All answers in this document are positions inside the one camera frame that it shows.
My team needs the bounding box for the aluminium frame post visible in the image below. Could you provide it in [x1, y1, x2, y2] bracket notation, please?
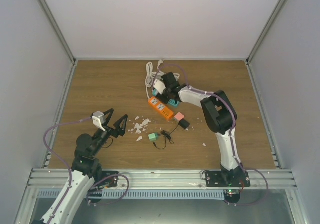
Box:
[245, 0, 288, 65]
[37, 0, 76, 65]

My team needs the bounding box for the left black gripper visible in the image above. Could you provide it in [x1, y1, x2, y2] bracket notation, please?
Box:
[91, 108, 128, 155]

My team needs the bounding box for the left aluminium frame post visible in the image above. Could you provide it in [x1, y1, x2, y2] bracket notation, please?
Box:
[37, 0, 76, 65]

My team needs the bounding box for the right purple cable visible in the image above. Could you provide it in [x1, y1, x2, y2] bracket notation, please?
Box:
[156, 63, 270, 207]

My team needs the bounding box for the orange power strip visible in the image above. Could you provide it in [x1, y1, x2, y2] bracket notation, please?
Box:
[148, 96, 174, 121]

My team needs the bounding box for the teal power strip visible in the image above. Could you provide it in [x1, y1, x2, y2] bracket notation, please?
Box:
[152, 89, 180, 107]

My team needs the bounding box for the purple cable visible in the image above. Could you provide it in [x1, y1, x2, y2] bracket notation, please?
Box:
[43, 117, 96, 172]
[156, 63, 270, 207]

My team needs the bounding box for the pink charger plug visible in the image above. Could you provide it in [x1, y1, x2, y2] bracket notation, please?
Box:
[173, 112, 185, 122]

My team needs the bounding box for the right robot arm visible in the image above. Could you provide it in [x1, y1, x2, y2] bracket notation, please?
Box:
[152, 72, 244, 186]

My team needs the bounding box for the grey slotted cable duct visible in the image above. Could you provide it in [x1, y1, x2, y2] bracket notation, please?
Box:
[37, 189, 226, 199]

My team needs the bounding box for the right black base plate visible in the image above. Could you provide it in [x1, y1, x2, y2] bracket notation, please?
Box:
[201, 170, 251, 204]

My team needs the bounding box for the aluminium front rail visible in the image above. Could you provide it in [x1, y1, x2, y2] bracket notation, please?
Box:
[26, 168, 297, 190]

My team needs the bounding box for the white teal-strip cord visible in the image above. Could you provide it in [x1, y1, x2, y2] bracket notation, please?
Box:
[144, 59, 181, 97]

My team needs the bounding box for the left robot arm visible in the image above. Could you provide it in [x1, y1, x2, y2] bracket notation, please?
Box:
[33, 108, 128, 223]

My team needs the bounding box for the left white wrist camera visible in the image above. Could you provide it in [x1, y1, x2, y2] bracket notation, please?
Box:
[92, 111, 106, 131]

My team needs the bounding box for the right aluminium frame post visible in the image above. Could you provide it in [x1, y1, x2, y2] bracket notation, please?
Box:
[245, 0, 288, 65]

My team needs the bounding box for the green charger plug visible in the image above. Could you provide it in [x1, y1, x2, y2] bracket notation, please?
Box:
[148, 132, 159, 142]

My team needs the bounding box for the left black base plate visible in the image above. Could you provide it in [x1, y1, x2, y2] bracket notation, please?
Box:
[87, 170, 119, 203]

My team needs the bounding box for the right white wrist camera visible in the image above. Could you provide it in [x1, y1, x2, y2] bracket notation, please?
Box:
[153, 79, 166, 94]

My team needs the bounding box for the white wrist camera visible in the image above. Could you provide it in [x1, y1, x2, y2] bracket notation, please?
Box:
[92, 111, 106, 131]
[153, 79, 166, 94]

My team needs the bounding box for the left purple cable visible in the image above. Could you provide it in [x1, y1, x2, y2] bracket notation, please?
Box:
[43, 117, 96, 172]

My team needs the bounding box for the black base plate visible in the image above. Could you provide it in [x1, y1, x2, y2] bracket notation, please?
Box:
[201, 170, 251, 204]
[87, 170, 119, 203]

